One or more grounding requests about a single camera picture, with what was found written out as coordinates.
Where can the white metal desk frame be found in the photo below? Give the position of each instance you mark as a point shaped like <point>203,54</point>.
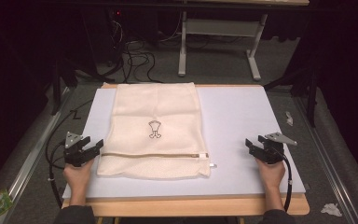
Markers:
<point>223,27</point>

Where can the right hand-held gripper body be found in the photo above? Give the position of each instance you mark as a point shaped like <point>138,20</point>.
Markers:
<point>273,152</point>

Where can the white board mat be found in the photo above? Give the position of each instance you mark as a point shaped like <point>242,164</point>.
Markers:
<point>239,124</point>

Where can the black stand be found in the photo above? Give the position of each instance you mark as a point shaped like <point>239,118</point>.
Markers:
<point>56,87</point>
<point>312,93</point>

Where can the small white scrap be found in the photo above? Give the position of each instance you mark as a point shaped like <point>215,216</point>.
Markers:
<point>289,118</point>

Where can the cream mesh laundry bag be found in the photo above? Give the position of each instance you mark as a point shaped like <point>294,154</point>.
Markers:
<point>155,105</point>

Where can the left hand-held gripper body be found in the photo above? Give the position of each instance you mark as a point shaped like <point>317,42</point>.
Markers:
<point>73,155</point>

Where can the person's right hand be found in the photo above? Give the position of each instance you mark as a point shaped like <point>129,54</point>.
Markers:
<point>272,174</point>

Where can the crumpled white paper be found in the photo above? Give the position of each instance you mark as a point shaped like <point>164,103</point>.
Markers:
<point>331,209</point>

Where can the metal floor rail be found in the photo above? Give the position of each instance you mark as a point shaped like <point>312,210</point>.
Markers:
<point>34,152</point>
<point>323,155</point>

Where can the wooden table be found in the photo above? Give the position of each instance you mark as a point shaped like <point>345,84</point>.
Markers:
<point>199,207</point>

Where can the person's left hand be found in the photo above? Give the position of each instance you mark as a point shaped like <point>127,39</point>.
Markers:
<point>77,175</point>

